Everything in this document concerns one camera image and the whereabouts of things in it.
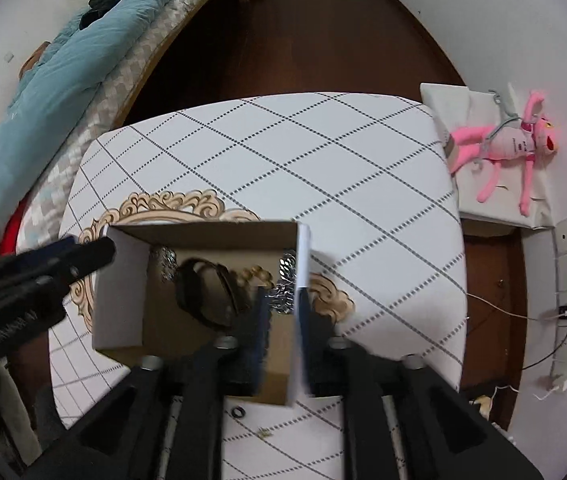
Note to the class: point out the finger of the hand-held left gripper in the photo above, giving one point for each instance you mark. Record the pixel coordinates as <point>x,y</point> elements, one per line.
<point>94,256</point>
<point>67,247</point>

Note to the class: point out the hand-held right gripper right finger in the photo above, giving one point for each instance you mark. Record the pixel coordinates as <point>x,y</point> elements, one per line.
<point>307,320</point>

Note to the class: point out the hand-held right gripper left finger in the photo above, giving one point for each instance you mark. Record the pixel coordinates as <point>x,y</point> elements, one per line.
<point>263,330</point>

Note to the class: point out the cardboard box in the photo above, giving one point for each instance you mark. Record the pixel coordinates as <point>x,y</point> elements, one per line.
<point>128,305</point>

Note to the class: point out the red cloth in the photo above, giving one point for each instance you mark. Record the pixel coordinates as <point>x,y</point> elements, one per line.
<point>13,230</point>

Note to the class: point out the silver ornate brooch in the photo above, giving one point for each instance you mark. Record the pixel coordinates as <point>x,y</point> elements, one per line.
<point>164,262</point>

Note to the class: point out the black wristwatch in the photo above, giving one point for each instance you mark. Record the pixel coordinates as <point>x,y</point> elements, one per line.
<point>188,292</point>

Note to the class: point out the small gold earring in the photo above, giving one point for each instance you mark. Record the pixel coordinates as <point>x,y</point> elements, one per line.
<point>264,433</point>

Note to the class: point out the white cloth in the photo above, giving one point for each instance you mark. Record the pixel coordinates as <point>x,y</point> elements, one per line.
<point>15,410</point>

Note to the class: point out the grey checked mattress cover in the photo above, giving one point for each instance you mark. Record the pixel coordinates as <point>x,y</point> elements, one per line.
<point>113,105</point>

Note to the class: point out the white diamond-pattern tablecloth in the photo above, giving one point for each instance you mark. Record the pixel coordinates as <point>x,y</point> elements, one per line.
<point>283,160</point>

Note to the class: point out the bed with blue blanket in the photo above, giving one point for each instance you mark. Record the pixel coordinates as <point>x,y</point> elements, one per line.
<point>63,85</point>

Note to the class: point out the brown pillow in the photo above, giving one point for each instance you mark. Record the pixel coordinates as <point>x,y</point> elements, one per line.
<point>33,62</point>

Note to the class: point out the crumpled cream paper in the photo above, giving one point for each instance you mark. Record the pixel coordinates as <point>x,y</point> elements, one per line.
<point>482,406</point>

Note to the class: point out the white power strip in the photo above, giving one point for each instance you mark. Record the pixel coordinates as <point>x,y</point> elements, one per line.
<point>566,355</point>

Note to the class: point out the pink plush toy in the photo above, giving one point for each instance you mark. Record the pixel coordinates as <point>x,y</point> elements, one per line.
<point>511,142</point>

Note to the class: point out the wooden bed frame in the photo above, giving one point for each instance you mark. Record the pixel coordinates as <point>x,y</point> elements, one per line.
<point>161,60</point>

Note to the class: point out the grey wall plate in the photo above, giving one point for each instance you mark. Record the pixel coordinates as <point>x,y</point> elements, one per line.
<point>566,236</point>

